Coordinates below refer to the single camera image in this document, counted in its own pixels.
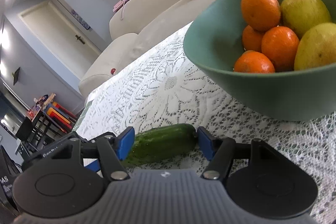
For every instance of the white lace tablecloth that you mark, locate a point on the white lace tablecloth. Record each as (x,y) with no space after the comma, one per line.
(163,87)

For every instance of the beige sofa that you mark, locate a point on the beige sofa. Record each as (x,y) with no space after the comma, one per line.
(137,28)

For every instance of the green cucumber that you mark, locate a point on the green cucumber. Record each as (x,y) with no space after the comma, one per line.
(160,144)

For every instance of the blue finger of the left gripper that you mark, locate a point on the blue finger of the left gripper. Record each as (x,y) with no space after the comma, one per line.
(92,164)

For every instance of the green colander bowl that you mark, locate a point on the green colander bowl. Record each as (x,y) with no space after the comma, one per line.
(213,43)

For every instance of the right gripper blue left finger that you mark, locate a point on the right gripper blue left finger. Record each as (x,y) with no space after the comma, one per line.
(123,146)

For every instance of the white door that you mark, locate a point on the white door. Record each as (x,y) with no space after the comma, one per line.
(61,37)

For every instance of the pink item on sofa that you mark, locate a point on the pink item on sofa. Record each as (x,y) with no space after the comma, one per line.
(119,5)

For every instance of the stacked colourful stools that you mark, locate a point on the stacked colourful stools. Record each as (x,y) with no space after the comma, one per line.
(61,116)

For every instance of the blue wall poster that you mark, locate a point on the blue wall poster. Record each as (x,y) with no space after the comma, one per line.
(80,20)

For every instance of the wall shelf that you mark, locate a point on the wall shelf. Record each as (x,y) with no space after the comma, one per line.
(16,75)

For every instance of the small red ball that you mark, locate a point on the small red ball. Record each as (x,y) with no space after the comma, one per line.
(113,71)

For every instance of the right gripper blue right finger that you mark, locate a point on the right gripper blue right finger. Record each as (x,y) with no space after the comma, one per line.
(219,153)

